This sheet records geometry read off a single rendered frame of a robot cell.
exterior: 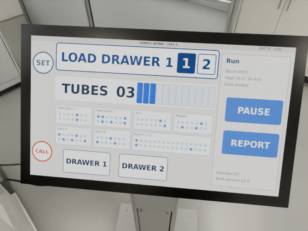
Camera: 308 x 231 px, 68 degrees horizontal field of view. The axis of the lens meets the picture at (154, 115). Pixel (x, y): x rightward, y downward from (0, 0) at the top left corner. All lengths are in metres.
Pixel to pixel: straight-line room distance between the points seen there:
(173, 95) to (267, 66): 0.17
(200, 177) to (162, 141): 0.10
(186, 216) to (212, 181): 1.01
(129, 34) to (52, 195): 1.36
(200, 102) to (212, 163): 0.12
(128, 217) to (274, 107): 1.15
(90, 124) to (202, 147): 0.21
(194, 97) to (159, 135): 0.09
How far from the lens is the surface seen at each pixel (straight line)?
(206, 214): 1.51
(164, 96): 0.42
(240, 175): 0.46
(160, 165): 0.44
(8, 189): 1.47
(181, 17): 1.24
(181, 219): 1.44
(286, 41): 0.47
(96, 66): 0.44
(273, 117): 0.46
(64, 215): 1.57
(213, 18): 1.15
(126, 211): 1.46
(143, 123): 0.43
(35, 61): 0.49
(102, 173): 0.47
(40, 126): 0.49
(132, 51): 0.43
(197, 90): 0.42
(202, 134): 0.43
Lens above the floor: 1.38
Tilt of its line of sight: 46 degrees down
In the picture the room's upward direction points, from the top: straight up
